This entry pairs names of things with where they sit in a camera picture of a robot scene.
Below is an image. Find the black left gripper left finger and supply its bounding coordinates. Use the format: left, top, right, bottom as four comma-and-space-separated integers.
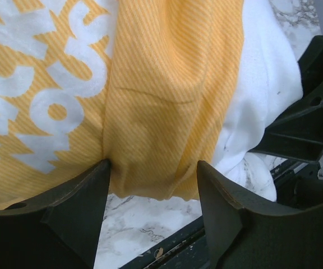
0, 160, 111, 268

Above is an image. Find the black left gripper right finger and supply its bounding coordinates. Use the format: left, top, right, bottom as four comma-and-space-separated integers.
197, 161, 323, 268

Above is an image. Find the orange Mickey Mouse pillowcase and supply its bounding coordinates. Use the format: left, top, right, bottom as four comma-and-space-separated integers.
0, 1, 243, 209

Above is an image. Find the white pillow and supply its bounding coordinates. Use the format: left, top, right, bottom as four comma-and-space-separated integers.
211, 1, 303, 202

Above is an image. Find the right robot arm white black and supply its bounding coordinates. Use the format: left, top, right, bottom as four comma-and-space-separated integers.
251, 35, 323, 210

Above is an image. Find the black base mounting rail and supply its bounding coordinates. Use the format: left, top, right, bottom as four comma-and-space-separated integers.
119, 161, 308, 269

